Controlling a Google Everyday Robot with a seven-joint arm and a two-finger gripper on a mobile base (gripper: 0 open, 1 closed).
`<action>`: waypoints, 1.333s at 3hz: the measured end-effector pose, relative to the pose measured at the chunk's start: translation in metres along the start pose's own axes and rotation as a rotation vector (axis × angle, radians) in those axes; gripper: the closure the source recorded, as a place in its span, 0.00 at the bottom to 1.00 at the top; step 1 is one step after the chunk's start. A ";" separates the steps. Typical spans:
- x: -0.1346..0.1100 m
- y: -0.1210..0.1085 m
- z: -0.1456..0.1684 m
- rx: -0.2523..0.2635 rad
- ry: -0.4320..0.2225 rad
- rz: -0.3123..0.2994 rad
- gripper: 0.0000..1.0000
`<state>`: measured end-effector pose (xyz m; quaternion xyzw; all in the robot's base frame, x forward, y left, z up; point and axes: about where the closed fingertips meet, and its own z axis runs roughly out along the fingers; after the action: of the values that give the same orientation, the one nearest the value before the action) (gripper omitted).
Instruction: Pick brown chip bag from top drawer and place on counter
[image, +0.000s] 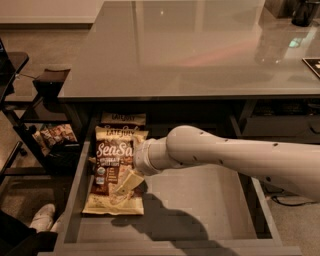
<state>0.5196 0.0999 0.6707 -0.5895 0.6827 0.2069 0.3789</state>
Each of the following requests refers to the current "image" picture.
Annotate black floor cable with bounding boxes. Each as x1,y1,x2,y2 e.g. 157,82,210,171
270,194,320,207

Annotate black side shelf rack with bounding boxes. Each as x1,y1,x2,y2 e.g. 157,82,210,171
0,51,81,177

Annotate white shoe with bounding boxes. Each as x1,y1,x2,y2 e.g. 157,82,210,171
30,204,56,232

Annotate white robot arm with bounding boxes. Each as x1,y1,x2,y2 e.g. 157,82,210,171
133,126,320,202

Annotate black trouser leg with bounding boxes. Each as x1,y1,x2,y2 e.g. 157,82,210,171
0,211,58,256

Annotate dark lower cabinet drawers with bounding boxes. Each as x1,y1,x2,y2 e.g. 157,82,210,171
240,98,320,144

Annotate rear Late July chip bag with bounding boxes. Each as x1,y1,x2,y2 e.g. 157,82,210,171
100,112,146,130

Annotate dark container on counter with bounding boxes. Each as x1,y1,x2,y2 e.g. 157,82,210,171
291,0,320,27

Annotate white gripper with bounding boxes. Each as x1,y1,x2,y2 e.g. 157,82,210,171
113,136,169,196

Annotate grey open drawer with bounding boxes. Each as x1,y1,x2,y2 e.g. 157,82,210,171
37,114,303,256

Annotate snack bags in basket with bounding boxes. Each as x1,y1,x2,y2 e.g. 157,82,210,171
32,124,77,156

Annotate brown Sea Salt chip bag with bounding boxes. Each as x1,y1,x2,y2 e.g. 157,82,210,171
83,126,148,215

